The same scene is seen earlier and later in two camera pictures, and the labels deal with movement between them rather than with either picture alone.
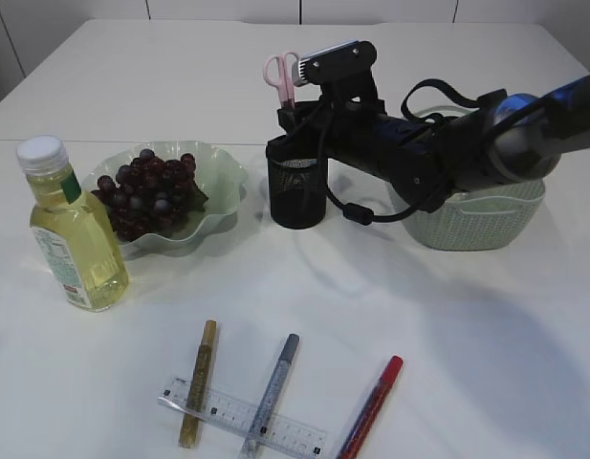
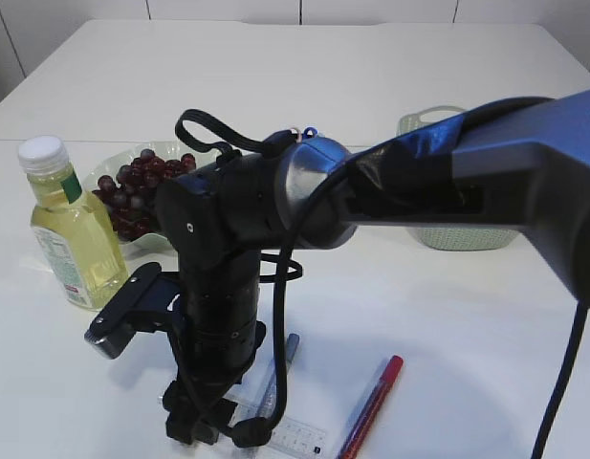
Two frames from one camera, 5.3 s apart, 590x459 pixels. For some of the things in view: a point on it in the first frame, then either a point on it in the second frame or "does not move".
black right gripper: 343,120 to 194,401
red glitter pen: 371,410 does not move
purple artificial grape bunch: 150,198 does not move
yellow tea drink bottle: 76,234 does not move
